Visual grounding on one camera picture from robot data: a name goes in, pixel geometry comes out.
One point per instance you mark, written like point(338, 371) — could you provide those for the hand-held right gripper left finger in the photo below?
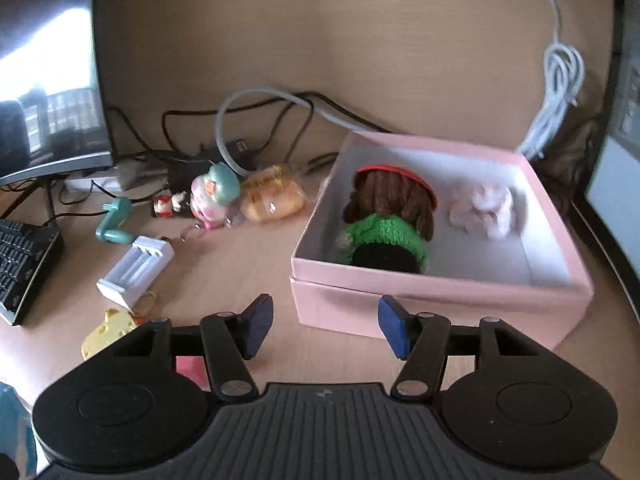
point(257, 327)

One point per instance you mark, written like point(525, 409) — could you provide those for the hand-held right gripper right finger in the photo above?
point(392, 327)

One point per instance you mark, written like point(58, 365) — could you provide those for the pink cardboard box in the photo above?
point(450, 305)

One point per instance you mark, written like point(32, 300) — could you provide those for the bread squishy toy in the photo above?
point(272, 200)

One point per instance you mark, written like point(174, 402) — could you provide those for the white battery charger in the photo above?
point(132, 270)

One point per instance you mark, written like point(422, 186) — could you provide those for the pink pig toy teal hat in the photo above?
point(212, 195)

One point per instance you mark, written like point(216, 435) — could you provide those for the small cartoon figurine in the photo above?
point(167, 206)

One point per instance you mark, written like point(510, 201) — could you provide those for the light blue packet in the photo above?
point(12, 425)

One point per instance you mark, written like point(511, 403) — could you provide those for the yarn-hair doll green dress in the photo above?
point(385, 235)

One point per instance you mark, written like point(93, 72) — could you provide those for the pale pink fluffy toy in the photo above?
point(480, 210)

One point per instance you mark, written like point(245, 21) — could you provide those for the yellow cheese-shaped toy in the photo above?
point(107, 332)

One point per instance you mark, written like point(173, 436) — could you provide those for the teal plastic hook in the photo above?
point(112, 235)

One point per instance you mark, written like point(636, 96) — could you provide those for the black power adapter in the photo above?
point(235, 150)

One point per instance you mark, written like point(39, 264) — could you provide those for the white power strip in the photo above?
point(100, 177)

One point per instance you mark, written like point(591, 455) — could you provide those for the black keyboard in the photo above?
point(20, 265)

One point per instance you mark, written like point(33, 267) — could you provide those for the computer tower case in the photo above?
point(625, 110)

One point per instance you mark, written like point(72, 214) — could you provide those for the black computer monitor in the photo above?
point(45, 60)

